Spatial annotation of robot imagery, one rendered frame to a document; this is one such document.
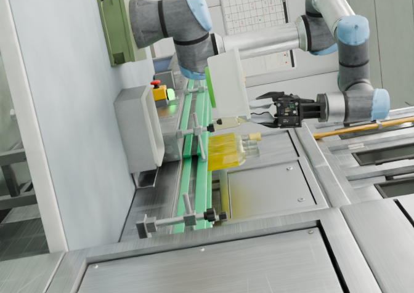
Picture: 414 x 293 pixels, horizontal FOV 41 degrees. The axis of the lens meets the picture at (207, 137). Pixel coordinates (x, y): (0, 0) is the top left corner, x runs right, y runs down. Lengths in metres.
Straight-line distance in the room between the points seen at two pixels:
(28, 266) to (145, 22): 0.89
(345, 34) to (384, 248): 0.66
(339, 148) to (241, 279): 1.55
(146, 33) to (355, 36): 0.64
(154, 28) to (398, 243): 1.06
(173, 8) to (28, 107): 0.79
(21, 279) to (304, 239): 0.47
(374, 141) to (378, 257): 1.55
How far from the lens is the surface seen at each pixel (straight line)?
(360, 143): 2.34
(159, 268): 0.91
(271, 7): 7.74
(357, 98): 1.36
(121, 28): 1.65
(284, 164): 2.13
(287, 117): 1.32
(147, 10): 1.69
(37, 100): 1.02
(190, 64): 1.73
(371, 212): 0.95
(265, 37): 1.75
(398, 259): 0.83
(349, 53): 1.40
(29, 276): 0.99
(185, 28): 1.68
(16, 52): 1.00
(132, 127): 1.60
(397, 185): 1.98
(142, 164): 1.63
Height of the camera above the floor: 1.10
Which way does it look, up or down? 4 degrees down
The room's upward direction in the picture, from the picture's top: 80 degrees clockwise
